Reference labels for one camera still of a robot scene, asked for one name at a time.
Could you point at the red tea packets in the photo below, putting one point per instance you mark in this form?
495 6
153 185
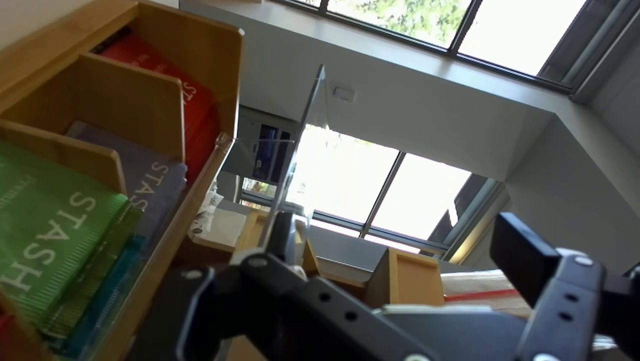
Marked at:
197 113

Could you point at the dark framed window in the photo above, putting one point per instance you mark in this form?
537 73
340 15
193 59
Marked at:
433 20

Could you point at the gray tea packets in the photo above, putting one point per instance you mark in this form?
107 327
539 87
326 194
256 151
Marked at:
156 188

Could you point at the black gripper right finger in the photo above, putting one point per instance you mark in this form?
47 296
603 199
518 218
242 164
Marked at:
566 301

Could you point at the white wall sensor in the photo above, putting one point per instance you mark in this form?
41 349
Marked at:
344 93

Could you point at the green tea packets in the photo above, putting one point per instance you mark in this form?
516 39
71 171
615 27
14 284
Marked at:
47 227

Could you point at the small wooden box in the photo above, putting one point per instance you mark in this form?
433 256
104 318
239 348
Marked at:
407 278

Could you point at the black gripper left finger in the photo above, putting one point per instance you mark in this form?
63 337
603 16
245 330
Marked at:
300 314

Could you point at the teal tea packets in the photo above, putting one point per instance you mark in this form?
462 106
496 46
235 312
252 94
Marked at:
100 294

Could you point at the wooden tea box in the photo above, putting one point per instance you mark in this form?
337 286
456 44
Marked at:
112 87

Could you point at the clear acrylic lid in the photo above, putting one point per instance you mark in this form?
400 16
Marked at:
292 168

